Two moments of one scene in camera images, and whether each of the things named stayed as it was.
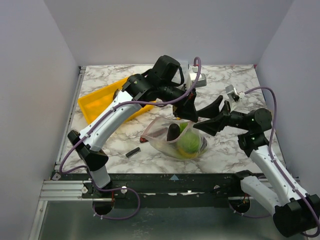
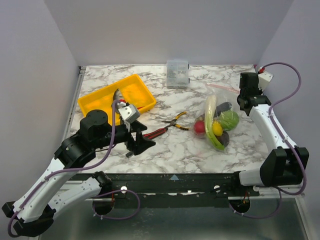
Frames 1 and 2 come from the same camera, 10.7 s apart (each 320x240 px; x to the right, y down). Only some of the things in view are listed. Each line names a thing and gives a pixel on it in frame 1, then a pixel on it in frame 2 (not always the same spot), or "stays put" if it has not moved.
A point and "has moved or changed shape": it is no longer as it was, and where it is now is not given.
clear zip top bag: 182,140 has moved or changed shape
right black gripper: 225,114 → 249,91
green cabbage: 190,141 has moved or changed shape
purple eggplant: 173,131 has moved or changed shape
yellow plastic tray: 94,104 stays put
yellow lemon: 188,155 has moved or changed shape
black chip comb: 137,150 stays put
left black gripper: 185,109 → 141,144
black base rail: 163,190 stays put
